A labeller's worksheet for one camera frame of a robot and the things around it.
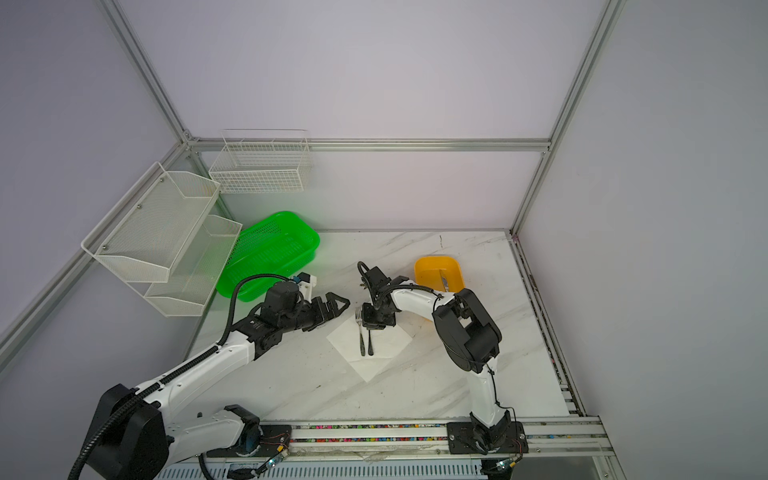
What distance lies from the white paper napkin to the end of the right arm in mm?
43

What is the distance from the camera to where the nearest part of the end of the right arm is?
714 millimetres

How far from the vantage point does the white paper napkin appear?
88 centimetres
